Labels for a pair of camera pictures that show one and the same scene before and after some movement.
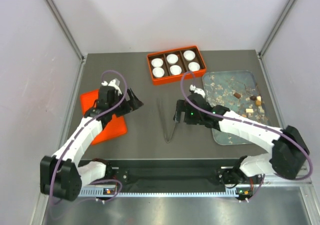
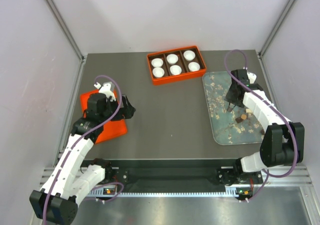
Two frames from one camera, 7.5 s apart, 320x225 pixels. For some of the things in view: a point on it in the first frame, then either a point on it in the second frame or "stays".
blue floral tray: [238, 91] stays
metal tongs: [167, 140] -> [229, 108]
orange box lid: [113, 128] stays
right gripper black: [182, 106] -> [229, 97]
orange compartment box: [170, 65] stays
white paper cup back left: [157, 62] stays
